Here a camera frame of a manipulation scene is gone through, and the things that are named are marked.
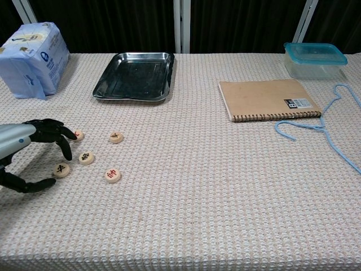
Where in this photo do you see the wooden chess piece black 車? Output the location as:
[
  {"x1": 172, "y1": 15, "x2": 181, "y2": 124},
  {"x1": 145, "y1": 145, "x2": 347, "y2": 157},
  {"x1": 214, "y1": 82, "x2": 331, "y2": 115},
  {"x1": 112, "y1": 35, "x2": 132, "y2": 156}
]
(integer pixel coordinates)
[{"x1": 53, "y1": 163, "x2": 71, "y2": 179}]

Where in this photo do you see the blue tissue pack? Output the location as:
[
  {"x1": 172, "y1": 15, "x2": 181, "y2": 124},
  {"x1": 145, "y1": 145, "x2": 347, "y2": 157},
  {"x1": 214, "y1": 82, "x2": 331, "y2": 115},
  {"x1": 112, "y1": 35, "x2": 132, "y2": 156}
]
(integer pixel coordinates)
[{"x1": 0, "y1": 21, "x2": 71, "y2": 100}]

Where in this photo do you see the brown spiral notebook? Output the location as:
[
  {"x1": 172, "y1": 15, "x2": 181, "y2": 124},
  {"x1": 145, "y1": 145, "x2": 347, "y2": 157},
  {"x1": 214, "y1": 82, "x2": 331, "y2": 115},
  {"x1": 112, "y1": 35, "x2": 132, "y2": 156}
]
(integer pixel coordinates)
[{"x1": 218, "y1": 78, "x2": 323, "y2": 123}]

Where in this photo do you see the white double frame post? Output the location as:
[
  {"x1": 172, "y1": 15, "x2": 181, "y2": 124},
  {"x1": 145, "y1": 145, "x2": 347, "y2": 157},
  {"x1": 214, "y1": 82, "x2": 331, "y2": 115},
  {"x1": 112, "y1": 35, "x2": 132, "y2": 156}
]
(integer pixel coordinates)
[{"x1": 173, "y1": 0, "x2": 191, "y2": 54}]

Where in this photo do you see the stainless steel tray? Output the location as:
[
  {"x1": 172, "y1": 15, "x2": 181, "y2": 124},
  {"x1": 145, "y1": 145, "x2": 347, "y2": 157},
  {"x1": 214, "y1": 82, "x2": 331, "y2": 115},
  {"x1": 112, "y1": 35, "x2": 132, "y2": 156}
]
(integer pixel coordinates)
[{"x1": 92, "y1": 51, "x2": 176, "y2": 106}]

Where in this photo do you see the clear container teal lid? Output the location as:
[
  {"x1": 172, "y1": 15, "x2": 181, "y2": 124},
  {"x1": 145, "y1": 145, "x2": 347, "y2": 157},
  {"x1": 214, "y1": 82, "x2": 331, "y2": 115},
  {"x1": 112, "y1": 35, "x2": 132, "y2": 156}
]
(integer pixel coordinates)
[{"x1": 283, "y1": 42, "x2": 349, "y2": 81}]

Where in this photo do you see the beige woven tablecloth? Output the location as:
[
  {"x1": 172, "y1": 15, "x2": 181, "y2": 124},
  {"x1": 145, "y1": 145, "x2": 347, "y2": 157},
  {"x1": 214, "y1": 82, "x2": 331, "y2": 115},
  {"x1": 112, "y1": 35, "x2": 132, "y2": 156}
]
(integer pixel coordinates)
[{"x1": 0, "y1": 52, "x2": 361, "y2": 271}]

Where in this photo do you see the black curtain panel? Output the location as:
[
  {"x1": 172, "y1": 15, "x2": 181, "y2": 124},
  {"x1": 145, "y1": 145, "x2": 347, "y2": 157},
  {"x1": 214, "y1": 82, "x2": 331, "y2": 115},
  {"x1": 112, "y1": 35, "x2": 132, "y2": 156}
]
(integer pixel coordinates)
[
  {"x1": 0, "y1": 0, "x2": 22, "y2": 47},
  {"x1": 189, "y1": 0, "x2": 307, "y2": 54},
  {"x1": 306, "y1": 0, "x2": 361, "y2": 54},
  {"x1": 25, "y1": 0, "x2": 175, "y2": 54}
]

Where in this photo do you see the light blue wire hanger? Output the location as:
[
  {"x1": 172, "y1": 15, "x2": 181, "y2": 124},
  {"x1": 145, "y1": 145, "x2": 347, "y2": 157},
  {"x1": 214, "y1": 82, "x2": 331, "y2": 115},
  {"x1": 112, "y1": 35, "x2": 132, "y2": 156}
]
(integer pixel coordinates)
[{"x1": 275, "y1": 84, "x2": 361, "y2": 174}]

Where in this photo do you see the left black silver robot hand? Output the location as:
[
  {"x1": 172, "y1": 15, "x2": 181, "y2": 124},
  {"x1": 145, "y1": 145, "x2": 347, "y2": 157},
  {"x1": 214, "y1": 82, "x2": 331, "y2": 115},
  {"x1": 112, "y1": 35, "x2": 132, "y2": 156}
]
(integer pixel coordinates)
[{"x1": 0, "y1": 118, "x2": 78, "y2": 194}]

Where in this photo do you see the wooden chess piece red 帥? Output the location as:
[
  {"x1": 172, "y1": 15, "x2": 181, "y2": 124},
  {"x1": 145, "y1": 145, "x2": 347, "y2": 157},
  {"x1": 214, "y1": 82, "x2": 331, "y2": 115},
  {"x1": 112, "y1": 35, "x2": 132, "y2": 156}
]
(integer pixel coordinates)
[{"x1": 104, "y1": 168, "x2": 122, "y2": 184}]

